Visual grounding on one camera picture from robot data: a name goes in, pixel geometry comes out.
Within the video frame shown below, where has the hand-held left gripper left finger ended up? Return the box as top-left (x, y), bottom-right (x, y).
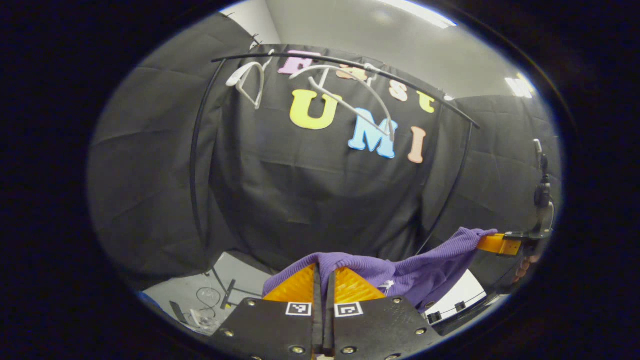
top-left (207, 262), bottom-right (323, 360)

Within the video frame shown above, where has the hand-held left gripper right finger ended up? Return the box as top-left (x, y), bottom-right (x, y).
top-left (322, 266), bottom-right (443, 360)

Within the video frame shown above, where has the purple knit garment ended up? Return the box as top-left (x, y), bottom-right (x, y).
top-left (262, 227), bottom-right (499, 314)

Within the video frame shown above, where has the black metal clothes rack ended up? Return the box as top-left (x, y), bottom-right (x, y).
top-left (189, 51), bottom-right (481, 311)

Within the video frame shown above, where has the white plastic hanger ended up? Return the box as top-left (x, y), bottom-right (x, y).
top-left (226, 50), bottom-right (275, 110)
top-left (289, 63), bottom-right (396, 143)

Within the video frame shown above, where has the clear plastic wrap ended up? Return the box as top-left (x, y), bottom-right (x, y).
top-left (187, 307), bottom-right (221, 333)

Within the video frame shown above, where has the black backdrop cloth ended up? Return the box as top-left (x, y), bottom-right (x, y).
top-left (86, 12), bottom-right (563, 291)

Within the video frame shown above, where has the large ceiling light panel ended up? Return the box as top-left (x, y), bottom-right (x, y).
top-left (385, 0), bottom-right (457, 28)

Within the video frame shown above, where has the black wheeled base frame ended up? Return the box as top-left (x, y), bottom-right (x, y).
top-left (424, 292), bottom-right (508, 337)

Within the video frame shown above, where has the thin black cable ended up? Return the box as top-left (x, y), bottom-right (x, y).
top-left (196, 286), bottom-right (222, 308)

